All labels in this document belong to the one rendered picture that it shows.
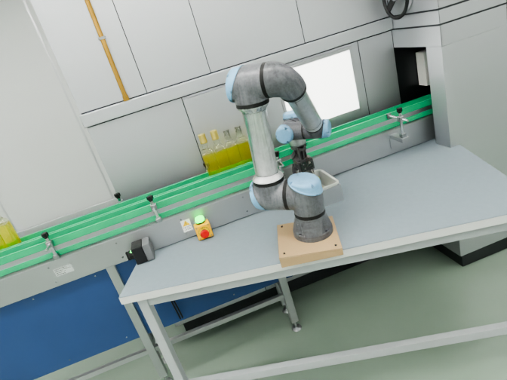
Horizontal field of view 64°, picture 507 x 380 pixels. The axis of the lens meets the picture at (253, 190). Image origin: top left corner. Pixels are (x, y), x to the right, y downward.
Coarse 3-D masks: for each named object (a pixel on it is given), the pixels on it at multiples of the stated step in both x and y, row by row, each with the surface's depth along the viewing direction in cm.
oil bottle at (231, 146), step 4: (232, 140) 192; (224, 144) 193; (228, 144) 191; (232, 144) 191; (236, 144) 192; (228, 148) 191; (232, 148) 192; (236, 148) 192; (228, 152) 192; (232, 152) 192; (236, 152) 193; (228, 156) 193; (232, 156) 193; (236, 156) 193; (240, 156) 194; (232, 160) 193; (236, 160) 194; (240, 160) 194; (232, 164) 194; (236, 164) 195; (240, 164) 195
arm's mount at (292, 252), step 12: (288, 228) 159; (288, 240) 152; (324, 240) 147; (336, 240) 146; (288, 252) 145; (300, 252) 144; (312, 252) 142; (324, 252) 142; (336, 252) 142; (288, 264) 144
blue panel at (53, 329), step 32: (64, 288) 182; (96, 288) 185; (256, 288) 207; (0, 320) 179; (32, 320) 183; (64, 320) 186; (96, 320) 190; (128, 320) 195; (0, 352) 183; (32, 352) 187; (64, 352) 191; (96, 352) 196
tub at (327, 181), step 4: (316, 172) 196; (320, 172) 195; (324, 172) 191; (320, 176) 196; (324, 176) 191; (328, 176) 186; (332, 176) 183; (324, 180) 192; (328, 180) 187; (332, 180) 183; (336, 180) 178; (324, 184) 193; (328, 184) 188; (332, 184) 176; (336, 184) 177; (324, 188) 176
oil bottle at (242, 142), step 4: (240, 136) 192; (244, 136) 192; (236, 140) 192; (240, 140) 191; (244, 140) 192; (240, 144) 192; (244, 144) 192; (248, 144) 193; (240, 148) 192; (244, 148) 193; (248, 148) 193; (240, 152) 193; (244, 152) 194; (248, 152) 194; (244, 156) 194; (248, 156) 195; (244, 160) 195; (248, 160) 195; (252, 160) 196
